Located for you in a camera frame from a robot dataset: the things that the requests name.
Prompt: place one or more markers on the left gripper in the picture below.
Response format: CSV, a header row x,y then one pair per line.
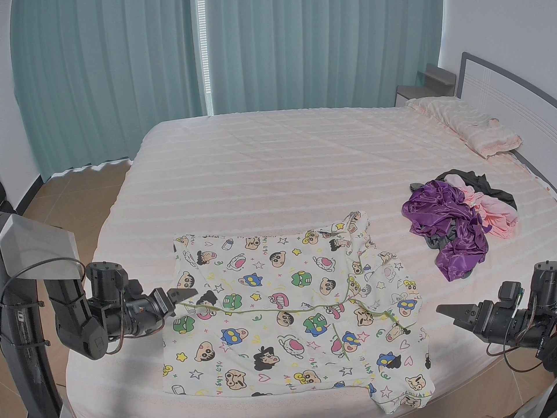
x,y
150,314

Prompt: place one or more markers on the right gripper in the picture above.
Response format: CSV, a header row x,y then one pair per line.
x,y
498,325

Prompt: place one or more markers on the white printed pyjama top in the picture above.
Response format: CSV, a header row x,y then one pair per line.
x,y
283,320

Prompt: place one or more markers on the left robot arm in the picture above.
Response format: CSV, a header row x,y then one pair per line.
x,y
74,316

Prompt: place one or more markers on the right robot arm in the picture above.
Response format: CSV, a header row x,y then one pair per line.
x,y
544,320

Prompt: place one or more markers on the pile of clothes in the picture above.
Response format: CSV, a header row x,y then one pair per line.
x,y
439,216

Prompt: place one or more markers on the bed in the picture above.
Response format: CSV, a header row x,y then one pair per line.
x,y
283,159

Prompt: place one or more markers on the pale pink pillow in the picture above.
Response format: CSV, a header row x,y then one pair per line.
x,y
470,122

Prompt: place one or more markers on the grey bedside table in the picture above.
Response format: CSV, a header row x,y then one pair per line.
x,y
422,92

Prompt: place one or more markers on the blue-green curtain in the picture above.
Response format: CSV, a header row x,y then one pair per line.
x,y
108,59
326,37

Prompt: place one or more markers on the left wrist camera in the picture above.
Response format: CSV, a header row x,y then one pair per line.
x,y
132,290

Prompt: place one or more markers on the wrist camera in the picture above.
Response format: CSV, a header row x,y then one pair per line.
x,y
132,290
510,293

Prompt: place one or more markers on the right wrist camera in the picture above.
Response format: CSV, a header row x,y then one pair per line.
x,y
510,293

